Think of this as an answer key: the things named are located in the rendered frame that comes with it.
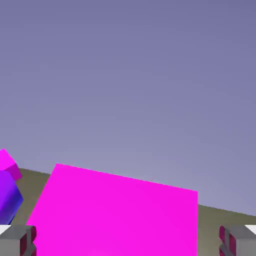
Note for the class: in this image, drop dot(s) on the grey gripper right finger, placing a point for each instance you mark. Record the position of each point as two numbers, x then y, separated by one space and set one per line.
242 243

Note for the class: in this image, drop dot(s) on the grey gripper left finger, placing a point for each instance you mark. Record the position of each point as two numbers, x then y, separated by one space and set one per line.
14 240

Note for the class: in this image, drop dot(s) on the small magenta cube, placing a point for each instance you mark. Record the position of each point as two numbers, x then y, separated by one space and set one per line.
7 160

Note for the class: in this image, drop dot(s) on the large purple box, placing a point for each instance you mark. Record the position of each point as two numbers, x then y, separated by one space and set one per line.
8 198

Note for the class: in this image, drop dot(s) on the large magenta box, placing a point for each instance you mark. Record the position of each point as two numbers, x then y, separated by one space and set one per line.
120 216

